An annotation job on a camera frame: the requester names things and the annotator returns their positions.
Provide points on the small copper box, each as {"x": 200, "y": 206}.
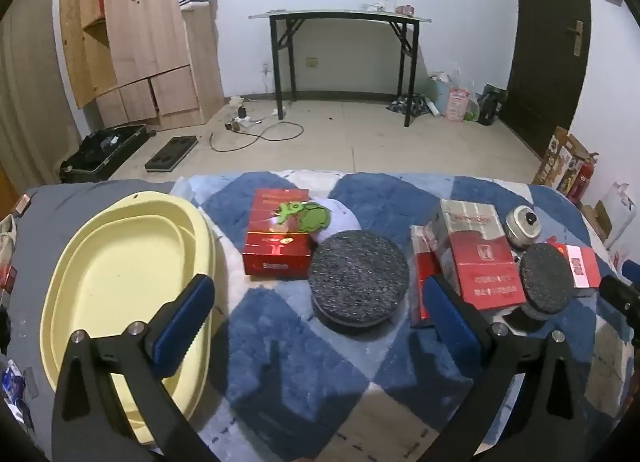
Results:
{"x": 21, "y": 205}

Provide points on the white power strip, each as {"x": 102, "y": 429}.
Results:
{"x": 242, "y": 120}

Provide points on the dark cloth pile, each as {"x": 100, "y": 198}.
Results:
{"x": 407, "y": 105}

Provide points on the blue checked plush blanket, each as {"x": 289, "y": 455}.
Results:
{"x": 280, "y": 342}

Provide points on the black open suitcase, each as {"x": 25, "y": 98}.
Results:
{"x": 102, "y": 150}

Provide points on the printed cardboard box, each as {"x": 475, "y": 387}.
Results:
{"x": 557, "y": 157}

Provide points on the glass jar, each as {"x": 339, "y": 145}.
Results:
{"x": 390, "y": 1}

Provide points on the beige cloth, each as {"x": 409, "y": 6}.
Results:
{"x": 7, "y": 242}

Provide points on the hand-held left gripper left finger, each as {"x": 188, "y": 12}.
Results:
{"x": 182, "y": 324}

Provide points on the small red white box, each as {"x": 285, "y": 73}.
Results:
{"x": 582, "y": 267}

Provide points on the large dark foam disc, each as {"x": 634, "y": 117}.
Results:
{"x": 357, "y": 272}

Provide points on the silver round tin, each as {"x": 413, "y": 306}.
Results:
{"x": 522, "y": 227}

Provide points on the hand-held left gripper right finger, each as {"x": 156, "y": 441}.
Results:
{"x": 450, "y": 324}

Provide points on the blue white packet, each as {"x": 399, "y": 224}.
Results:
{"x": 11, "y": 382}

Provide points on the red silver cigarette box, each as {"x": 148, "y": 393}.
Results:
{"x": 480, "y": 262}

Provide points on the green rubber figure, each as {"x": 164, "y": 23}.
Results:
{"x": 305, "y": 214}

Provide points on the white paper bag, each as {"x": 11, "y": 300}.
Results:
{"x": 617, "y": 214}

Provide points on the small dark foam disc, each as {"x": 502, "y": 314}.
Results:
{"x": 546, "y": 277}

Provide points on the beige curtain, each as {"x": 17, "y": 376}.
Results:
{"x": 30, "y": 92}

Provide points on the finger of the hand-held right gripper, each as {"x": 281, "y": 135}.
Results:
{"x": 632, "y": 272}
{"x": 622, "y": 299}

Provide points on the pink plastic bag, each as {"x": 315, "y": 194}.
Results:
{"x": 459, "y": 105}

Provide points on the black bag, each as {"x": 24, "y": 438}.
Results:
{"x": 491, "y": 105}

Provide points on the wall socket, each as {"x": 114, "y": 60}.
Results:
{"x": 312, "y": 63}

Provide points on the yellow plastic basin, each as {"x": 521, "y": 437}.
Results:
{"x": 115, "y": 262}

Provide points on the dark room door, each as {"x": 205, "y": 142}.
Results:
{"x": 545, "y": 42}

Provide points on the black folding table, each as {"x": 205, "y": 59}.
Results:
{"x": 350, "y": 16}

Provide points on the black foam tray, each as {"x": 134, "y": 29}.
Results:
{"x": 171, "y": 153}

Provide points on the white paper roll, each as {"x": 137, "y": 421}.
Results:
{"x": 433, "y": 106}

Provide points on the wooden wardrobe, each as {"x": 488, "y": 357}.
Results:
{"x": 145, "y": 17}

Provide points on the wide red gold-print box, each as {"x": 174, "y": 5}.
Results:
{"x": 275, "y": 254}

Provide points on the red fire extinguisher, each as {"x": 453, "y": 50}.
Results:
{"x": 582, "y": 180}

